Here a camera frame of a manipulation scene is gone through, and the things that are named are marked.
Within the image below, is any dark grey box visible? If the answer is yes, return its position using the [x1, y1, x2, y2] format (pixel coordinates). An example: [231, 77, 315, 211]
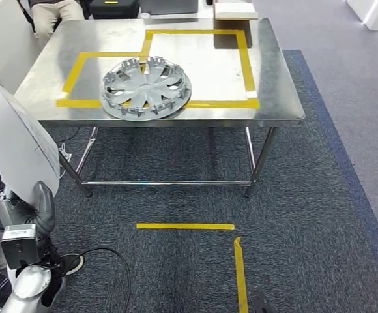
[140, 0, 199, 16]

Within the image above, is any silver wheel hubcap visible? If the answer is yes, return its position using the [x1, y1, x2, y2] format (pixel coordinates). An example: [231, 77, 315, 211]
[99, 55, 192, 122]

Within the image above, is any person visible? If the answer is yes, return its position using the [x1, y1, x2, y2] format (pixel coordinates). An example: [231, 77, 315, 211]
[16, 0, 86, 49]

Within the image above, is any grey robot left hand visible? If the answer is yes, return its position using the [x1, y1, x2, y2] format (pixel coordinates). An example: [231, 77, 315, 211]
[0, 181, 56, 239]

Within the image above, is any black round floor disc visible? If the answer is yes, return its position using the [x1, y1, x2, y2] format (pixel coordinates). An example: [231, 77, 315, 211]
[60, 253, 85, 276]

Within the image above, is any yellow floor tape strip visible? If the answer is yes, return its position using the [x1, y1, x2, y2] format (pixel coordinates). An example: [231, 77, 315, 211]
[135, 222, 235, 231]
[233, 236, 250, 313]

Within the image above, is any yellow workbench tape outline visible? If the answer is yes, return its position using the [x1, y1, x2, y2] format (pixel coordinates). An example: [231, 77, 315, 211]
[55, 29, 261, 110]

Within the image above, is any stainless steel workbench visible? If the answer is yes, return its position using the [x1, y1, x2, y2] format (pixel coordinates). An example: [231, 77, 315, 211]
[14, 16, 306, 199]

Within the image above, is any white office desk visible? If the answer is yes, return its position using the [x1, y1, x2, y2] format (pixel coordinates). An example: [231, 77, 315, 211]
[0, 0, 43, 95]

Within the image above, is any white power strip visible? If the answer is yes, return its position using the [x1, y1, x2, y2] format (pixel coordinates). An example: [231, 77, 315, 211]
[57, 143, 73, 164]

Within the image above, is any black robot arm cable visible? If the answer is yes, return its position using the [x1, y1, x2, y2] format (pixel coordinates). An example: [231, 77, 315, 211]
[50, 246, 132, 313]

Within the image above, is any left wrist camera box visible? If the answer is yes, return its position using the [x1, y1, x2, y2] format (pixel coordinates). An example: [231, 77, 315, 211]
[0, 223, 41, 271]

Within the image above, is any black robot foot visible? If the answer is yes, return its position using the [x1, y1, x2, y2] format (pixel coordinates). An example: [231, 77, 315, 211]
[247, 288, 269, 313]

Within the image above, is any black carrying case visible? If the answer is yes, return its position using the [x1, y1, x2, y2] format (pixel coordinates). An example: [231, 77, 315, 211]
[88, 0, 141, 21]

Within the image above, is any white plastic car part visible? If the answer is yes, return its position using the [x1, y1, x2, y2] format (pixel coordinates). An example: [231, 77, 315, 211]
[0, 70, 61, 213]

